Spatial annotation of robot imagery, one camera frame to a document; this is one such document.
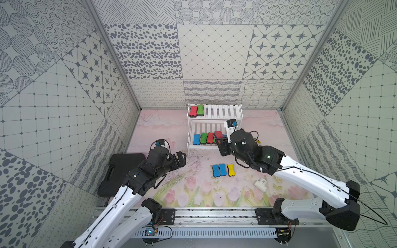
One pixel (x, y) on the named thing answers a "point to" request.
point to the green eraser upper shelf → (200, 110)
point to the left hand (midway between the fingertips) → (179, 154)
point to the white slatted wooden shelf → (206, 124)
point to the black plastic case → (121, 165)
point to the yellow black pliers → (257, 140)
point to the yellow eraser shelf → (230, 169)
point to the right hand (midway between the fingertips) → (219, 141)
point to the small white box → (261, 184)
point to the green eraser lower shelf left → (203, 138)
